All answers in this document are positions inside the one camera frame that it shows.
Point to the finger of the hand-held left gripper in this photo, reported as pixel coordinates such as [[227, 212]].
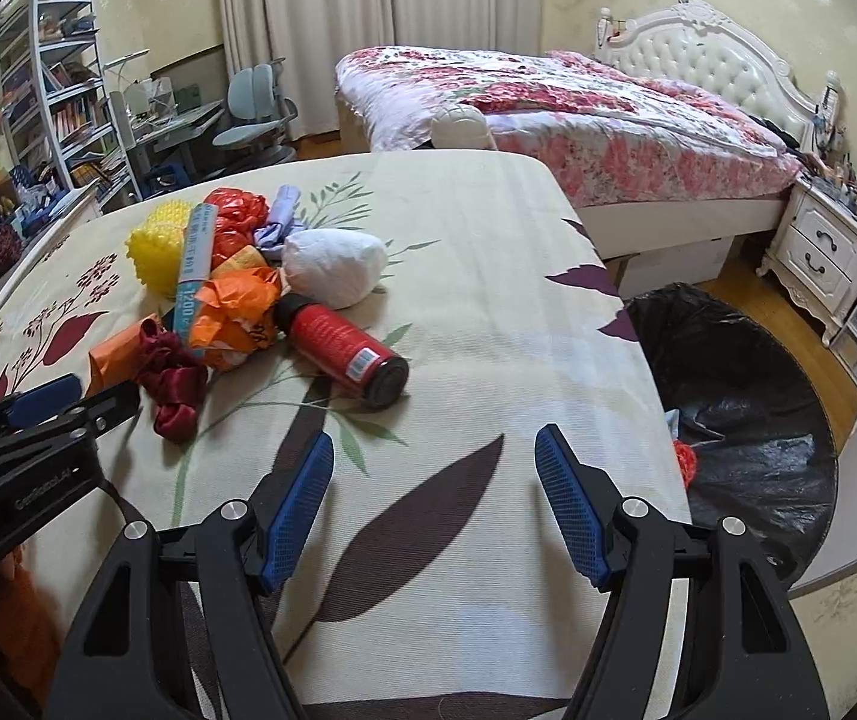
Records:
[[102, 406], [46, 396]]

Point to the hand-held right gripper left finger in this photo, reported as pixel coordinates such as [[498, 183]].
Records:
[[301, 510]]

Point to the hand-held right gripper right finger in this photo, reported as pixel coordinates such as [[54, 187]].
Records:
[[567, 495]]

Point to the orange paper box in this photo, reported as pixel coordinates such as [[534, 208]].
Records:
[[112, 356]]

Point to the dark red ribbon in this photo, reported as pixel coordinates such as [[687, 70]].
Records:
[[169, 382]]

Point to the orange plastic bag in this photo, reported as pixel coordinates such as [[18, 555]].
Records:
[[237, 307]]

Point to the yellow foam net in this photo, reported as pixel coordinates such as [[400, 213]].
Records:
[[154, 247]]

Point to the red spray can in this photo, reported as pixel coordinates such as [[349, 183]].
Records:
[[331, 341]]

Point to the blue white paper tube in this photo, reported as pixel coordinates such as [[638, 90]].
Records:
[[196, 262]]

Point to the bin with black liner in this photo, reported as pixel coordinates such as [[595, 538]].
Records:
[[750, 405]]

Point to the red plastic bag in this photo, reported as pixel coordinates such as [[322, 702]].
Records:
[[237, 211]]

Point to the white plastic bag bundle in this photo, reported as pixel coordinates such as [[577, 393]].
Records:
[[331, 266]]

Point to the lavender plastic bag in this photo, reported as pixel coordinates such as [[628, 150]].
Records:
[[282, 214]]

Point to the red foam net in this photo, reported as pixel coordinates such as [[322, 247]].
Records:
[[687, 465]]

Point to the blue plastic scrap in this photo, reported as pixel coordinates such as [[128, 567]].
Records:
[[673, 424]]

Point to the blue plastic stool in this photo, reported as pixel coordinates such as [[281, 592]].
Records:
[[166, 178]]

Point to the grey study desk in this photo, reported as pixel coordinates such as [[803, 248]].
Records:
[[173, 124]]

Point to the white bookshelf with books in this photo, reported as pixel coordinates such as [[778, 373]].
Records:
[[53, 90]]

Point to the blue grey desk chair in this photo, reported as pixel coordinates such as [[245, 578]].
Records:
[[252, 112]]

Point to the white desk lamp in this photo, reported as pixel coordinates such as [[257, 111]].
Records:
[[128, 60]]

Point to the white nightstand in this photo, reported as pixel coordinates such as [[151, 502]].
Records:
[[818, 247]]

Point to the pink floral quilt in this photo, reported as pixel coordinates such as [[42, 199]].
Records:
[[585, 127]]

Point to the white round bedpost knob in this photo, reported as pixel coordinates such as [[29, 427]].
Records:
[[462, 127]]

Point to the pile of small toiletries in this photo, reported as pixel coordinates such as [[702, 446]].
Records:
[[844, 180]]

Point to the white curtains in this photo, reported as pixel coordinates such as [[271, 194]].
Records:
[[338, 15]]

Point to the white bed with tufted headboard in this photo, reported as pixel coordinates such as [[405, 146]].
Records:
[[720, 60]]

